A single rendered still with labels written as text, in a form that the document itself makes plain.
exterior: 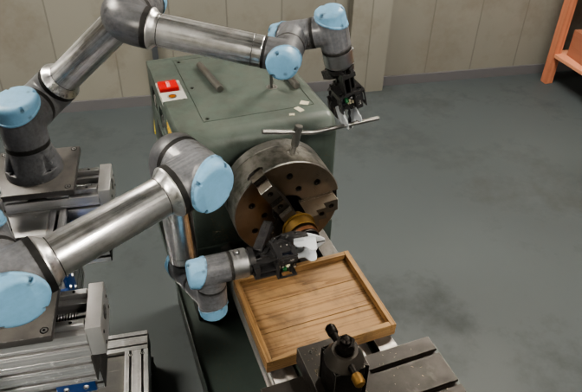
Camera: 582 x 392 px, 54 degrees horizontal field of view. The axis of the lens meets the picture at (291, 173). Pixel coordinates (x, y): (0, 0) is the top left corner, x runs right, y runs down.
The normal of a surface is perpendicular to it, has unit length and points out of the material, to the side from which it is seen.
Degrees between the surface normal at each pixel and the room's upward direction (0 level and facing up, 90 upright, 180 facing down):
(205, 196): 89
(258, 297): 0
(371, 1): 90
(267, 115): 0
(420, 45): 90
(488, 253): 0
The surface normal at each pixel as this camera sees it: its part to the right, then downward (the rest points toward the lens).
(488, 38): 0.22, 0.57
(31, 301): 0.55, 0.51
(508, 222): 0.02, -0.82
